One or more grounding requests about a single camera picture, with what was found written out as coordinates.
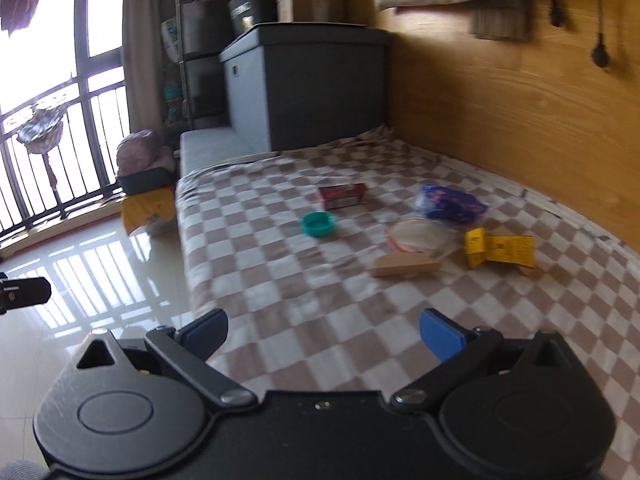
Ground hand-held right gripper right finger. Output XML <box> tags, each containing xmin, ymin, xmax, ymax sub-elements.
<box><xmin>389</xmin><ymin>308</ymin><xmax>572</xmax><ymax>409</ymax></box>

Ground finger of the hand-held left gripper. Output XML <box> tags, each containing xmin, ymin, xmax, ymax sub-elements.
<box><xmin>0</xmin><ymin>271</ymin><xmax>52</xmax><ymax>317</ymax></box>

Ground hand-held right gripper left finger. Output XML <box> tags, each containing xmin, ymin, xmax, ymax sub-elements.
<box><xmin>75</xmin><ymin>308</ymin><xmax>257</xmax><ymax>407</ymax></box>

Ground purple snack wrapper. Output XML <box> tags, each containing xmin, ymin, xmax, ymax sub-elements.
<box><xmin>414</xmin><ymin>183</ymin><xmax>490</xmax><ymax>225</ymax></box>

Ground red box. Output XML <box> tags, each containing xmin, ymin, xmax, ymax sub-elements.
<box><xmin>318</xmin><ymin>183</ymin><xmax>370</xmax><ymax>211</ymax></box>

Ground brown cardboard piece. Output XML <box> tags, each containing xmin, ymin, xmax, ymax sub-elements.
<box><xmin>371</xmin><ymin>253</ymin><xmax>443</xmax><ymax>279</ymax></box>

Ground clear plastic bag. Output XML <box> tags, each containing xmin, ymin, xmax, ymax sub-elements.
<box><xmin>385</xmin><ymin>216</ymin><xmax>461</xmax><ymax>259</ymax></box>

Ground yellow paper packet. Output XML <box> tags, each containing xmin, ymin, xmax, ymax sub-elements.
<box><xmin>463</xmin><ymin>227</ymin><xmax>536</xmax><ymax>271</ymax></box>

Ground yellow cloth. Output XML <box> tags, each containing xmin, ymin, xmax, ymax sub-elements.
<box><xmin>121</xmin><ymin>185</ymin><xmax>179</xmax><ymax>237</ymax></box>

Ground black balcony railing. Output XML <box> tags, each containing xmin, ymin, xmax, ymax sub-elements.
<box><xmin>0</xmin><ymin>77</ymin><xmax>132</xmax><ymax>242</ymax></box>

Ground teal round lid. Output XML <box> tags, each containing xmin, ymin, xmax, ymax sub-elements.
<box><xmin>301</xmin><ymin>211</ymin><xmax>337</xmax><ymax>239</ymax></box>

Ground person's grey knit clothing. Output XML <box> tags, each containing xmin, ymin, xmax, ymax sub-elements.
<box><xmin>0</xmin><ymin>459</ymin><xmax>47</xmax><ymax>480</ymax></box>

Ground pink cushion pile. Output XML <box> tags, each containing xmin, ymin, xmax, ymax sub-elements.
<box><xmin>117</xmin><ymin>129</ymin><xmax>176</xmax><ymax>177</ymax></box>

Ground grey seat cushion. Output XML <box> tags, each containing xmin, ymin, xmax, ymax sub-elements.
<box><xmin>179</xmin><ymin>127</ymin><xmax>257</xmax><ymax>182</ymax></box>

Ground teal packets on rack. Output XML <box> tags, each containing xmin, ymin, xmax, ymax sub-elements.
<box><xmin>164</xmin><ymin>81</ymin><xmax>184</xmax><ymax>112</ymax></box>

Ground grey storage box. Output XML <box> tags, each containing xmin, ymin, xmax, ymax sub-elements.
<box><xmin>219</xmin><ymin>24</ymin><xmax>392</xmax><ymax>154</ymax></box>

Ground beige curtain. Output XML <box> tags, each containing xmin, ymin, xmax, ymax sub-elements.
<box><xmin>122</xmin><ymin>0</ymin><xmax>184</xmax><ymax>137</ymax></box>

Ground hanging purple garment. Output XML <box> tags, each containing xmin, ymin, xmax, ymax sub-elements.
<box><xmin>0</xmin><ymin>0</ymin><xmax>47</xmax><ymax>39</ymax></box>

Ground white tissue pack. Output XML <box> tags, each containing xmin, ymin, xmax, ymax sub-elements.
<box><xmin>161</xmin><ymin>16</ymin><xmax>182</xmax><ymax>62</ymax></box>

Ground black drawer tower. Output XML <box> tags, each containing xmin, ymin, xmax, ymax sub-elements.
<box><xmin>177</xmin><ymin>0</ymin><xmax>239</xmax><ymax>132</ymax></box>

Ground black round printed box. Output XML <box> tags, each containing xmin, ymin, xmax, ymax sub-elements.
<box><xmin>227</xmin><ymin>0</ymin><xmax>279</xmax><ymax>39</ymax></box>

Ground cardboard box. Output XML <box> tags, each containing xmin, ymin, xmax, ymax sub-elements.
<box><xmin>274</xmin><ymin>0</ymin><xmax>347</xmax><ymax>24</ymax></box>

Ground hanging wire basket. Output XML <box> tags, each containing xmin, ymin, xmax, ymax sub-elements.
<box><xmin>15</xmin><ymin>101</ymin><xmax>69</xmax><ymax>189</ymax></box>

